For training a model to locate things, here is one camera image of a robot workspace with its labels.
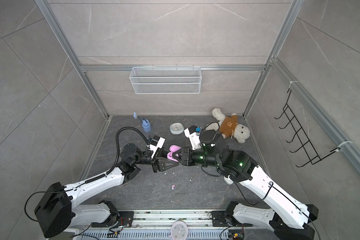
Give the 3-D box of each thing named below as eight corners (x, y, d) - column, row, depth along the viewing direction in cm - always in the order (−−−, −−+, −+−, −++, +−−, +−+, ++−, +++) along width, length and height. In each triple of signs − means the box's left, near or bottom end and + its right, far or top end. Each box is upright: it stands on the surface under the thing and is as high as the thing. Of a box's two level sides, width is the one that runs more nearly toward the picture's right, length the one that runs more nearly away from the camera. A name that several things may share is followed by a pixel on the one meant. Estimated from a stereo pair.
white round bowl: (169, 134, 111) (169, 131, 108) (170, 125, 116) (170, 122, 113) (184, 134, 111) (184, 131, 108) (184, 125, 116) (184, 122, 113)
